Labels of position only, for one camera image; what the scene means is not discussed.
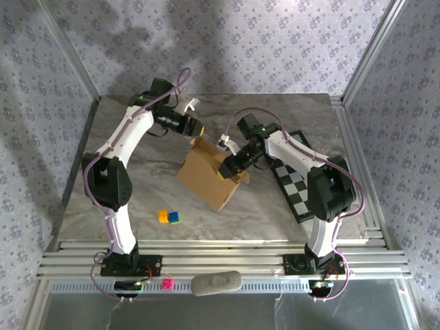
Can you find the brown cardboard paper box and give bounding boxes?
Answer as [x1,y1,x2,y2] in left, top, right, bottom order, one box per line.
[175,137,251,212]

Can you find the black grey chessboard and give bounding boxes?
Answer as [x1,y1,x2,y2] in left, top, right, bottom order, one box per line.
[271,129,322,224]

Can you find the aluminium side rails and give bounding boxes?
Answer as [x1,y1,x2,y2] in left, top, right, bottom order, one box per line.
[329,95,391,250]

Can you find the grey oval pad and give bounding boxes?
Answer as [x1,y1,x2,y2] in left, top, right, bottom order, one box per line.
[190,270,243,297]

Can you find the black right controller board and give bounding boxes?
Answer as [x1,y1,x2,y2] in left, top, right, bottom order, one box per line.
[308,280,333,298]

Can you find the black controller board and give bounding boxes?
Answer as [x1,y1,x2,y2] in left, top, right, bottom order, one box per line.
[308,280,333,298]
[114,280,142,298]

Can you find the black left controller board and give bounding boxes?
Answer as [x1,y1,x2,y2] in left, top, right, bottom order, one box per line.
[114,280,142,298]

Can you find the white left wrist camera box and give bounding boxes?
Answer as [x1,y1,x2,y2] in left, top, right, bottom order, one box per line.
[176,91,201,113]

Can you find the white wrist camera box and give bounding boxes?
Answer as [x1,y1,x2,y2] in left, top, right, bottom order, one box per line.
[218,133,239,158]
[176,91,201,113]

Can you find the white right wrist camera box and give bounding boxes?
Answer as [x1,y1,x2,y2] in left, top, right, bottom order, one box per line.
[218,133,239,158]

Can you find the aluminium frame rails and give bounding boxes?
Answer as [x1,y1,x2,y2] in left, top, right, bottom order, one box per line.
[36,239,413,280]

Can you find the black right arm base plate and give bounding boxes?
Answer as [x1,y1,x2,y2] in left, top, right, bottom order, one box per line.
[283,253,346,276]

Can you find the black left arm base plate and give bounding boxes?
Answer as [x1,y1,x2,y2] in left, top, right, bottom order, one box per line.
[100,254,163,278]

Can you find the grey slotted cable duct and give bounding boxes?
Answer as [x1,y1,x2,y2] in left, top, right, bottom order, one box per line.
[49,278,314,296]

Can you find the aluminium frame post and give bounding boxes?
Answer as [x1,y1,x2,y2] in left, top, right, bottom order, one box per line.
[341,0,405,104]
[34,0,103,102]

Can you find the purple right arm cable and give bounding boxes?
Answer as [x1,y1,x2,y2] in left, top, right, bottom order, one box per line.
[225,108,366,304]

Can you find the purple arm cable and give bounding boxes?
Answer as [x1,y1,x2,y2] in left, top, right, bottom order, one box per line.
[82,67,193,304]
[225,108,366,304]

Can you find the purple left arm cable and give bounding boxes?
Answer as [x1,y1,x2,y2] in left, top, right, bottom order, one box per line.
[82,67,193,304]

